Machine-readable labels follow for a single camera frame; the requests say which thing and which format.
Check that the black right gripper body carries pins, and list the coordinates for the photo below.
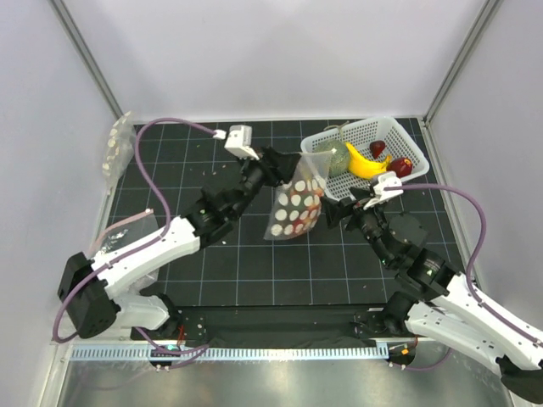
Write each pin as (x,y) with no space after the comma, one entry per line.
(368,221)

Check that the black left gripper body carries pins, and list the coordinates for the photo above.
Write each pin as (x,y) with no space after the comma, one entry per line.
(253,175)

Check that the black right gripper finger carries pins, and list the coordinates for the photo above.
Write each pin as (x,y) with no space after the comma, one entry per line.
(360,193)
(335,210)

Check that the red lychee cluster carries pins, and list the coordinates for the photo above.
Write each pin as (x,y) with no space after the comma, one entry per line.
(298,211)

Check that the clear dotted zip bag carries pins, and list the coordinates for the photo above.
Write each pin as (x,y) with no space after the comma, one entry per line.
(311,173)

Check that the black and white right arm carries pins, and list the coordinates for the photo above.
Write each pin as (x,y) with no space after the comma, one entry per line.
(439,301)

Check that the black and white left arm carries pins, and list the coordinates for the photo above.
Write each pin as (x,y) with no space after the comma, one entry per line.
(94,293)

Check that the clear bag of snacks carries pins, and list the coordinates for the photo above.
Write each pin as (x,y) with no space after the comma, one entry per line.
(119,150)

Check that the yellow banana bunch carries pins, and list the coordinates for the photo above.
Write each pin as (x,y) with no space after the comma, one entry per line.
(365,168)

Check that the green netted melon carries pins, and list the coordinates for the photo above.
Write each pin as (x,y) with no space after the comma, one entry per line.
(340,159)

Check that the small dark red fruit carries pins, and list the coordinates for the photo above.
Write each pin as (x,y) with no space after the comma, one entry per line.
(376,148)

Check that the white plastic basket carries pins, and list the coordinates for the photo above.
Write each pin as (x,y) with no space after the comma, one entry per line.
(375,140)

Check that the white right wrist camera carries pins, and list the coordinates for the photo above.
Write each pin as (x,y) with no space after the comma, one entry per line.
(383,188)

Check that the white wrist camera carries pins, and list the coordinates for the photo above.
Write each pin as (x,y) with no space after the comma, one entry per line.
(383,188)
(237,141)

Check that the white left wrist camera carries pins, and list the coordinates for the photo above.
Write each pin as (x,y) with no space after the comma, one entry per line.
(237,141)

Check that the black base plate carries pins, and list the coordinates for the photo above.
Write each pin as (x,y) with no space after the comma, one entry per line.
(288,326)

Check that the aluminium corner post right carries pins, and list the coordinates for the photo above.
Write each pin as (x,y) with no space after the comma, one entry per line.
(471,41)

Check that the aluminium corner post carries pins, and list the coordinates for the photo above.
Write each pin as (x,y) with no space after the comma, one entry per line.
(83,50)
(471,41)

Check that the aluminium corner post left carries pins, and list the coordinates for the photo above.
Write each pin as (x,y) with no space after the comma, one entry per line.
(83,50)

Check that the white slotted cable duct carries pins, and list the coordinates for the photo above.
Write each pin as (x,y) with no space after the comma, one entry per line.
(142,352)

